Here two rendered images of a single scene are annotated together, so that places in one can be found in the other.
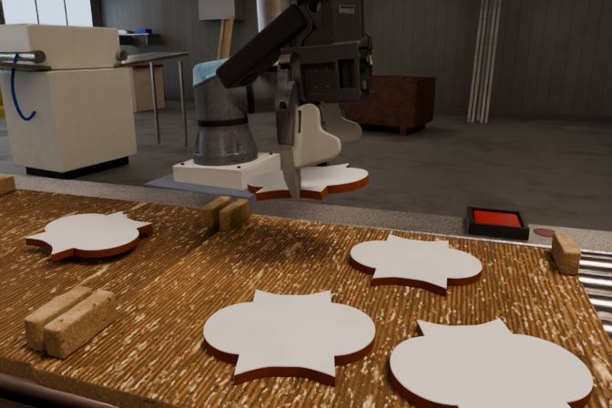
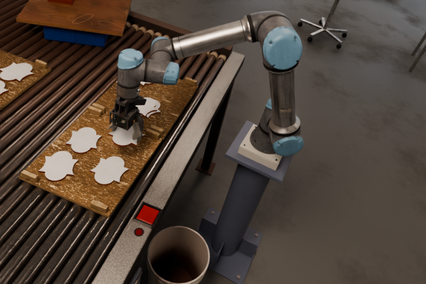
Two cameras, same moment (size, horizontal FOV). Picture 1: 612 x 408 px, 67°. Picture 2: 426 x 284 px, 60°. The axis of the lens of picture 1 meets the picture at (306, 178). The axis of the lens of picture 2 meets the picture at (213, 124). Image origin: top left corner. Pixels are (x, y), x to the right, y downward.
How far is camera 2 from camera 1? 147 cm
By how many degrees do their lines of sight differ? 74
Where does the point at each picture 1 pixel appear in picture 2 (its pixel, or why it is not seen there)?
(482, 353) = (62, 165)
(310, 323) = (83, 142)
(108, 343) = (91, 116)
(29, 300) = (112, 103)
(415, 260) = (107, 168)
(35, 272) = not seen: hidden behind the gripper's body
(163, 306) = (103, 122)
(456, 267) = (100, 176)
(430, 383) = (58, 154)
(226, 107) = (262, 122)
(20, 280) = not seen: hidden behind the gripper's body
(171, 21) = not seen: outside the picture
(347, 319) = (82, 148)
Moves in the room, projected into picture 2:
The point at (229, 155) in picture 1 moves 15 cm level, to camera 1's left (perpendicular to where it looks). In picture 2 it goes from (251, 139) to (250, 116)
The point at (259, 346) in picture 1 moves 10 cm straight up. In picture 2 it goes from (78, 134) to (77, 115)
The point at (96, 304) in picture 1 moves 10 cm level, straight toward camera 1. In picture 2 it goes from (95, 110) to (70, 114)
